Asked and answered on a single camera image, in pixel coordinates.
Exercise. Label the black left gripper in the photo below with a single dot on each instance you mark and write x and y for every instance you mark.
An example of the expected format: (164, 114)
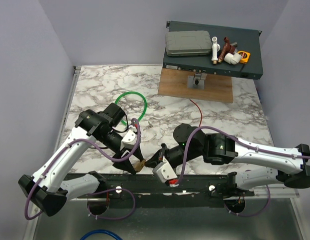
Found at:
(125, 164)

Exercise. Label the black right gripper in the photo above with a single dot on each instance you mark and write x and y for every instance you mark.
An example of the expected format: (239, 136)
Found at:
(153, 161)

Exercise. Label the brass padlock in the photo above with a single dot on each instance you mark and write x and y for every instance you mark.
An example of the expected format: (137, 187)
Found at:
(138, 166)

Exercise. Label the green cable lock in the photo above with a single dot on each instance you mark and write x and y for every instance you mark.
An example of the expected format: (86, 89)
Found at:
(144, 101)

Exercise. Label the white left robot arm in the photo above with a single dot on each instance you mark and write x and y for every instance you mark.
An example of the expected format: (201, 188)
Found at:
(48, 189)

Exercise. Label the white elbow pipe fitting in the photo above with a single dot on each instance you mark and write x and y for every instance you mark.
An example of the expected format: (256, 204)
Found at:
(232, 59)

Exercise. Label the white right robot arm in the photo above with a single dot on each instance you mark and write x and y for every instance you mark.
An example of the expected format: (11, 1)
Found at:
(287, 166)

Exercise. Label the wooden board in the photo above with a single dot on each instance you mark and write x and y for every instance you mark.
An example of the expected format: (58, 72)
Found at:
(217, 88)

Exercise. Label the grey plastic case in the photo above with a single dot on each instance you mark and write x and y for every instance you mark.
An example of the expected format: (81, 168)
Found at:
(188, 43)

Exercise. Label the white pipe fitting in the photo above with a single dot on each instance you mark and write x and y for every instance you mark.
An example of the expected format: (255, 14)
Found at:
(215, 50)

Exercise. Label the brown pipe fitting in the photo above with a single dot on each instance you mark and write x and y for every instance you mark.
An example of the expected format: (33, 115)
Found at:
(227, 48)

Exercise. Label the yellow tape measure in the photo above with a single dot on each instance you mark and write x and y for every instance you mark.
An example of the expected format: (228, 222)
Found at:
(244, 56)

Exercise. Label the dark grey pipe fitting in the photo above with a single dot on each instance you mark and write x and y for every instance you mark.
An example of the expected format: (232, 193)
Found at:
(233, 48)

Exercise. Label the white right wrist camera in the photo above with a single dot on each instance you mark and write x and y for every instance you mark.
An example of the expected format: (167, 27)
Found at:
(166, 174)

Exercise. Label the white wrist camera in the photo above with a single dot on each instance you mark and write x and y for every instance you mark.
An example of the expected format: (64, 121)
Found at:
(129, 139)
(166, 174)

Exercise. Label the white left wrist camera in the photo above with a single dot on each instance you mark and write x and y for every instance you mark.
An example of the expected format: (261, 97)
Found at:
(129, 139)

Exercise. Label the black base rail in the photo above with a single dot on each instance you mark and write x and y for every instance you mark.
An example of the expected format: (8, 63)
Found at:
(146, 191)

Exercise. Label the grey metal bracket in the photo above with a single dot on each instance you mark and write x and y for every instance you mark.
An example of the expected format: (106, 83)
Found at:
(196, 81)

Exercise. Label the aluminium side rail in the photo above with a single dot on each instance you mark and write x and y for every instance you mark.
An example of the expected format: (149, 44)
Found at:
(77, 70)

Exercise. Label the dark teal network switch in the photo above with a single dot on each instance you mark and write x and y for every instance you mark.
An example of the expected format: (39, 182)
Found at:
(247, 40)

